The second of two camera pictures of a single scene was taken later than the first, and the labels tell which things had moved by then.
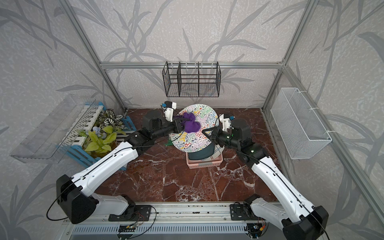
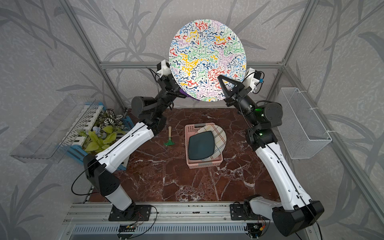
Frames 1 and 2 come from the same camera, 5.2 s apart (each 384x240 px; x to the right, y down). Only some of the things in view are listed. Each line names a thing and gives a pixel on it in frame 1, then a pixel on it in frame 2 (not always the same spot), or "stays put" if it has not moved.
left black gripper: [177, 127] → [168, 89]
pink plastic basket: [215, 162] stays put
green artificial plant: [109, 124] stays put
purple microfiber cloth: [191, 126] → [184, 93]
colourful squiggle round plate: [196, 142] → [201, 51]
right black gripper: [215, 133] → [237, 95]
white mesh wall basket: [302, 133] stays put
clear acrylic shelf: [45, 143] stays put
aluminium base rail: [180, 214] stays put
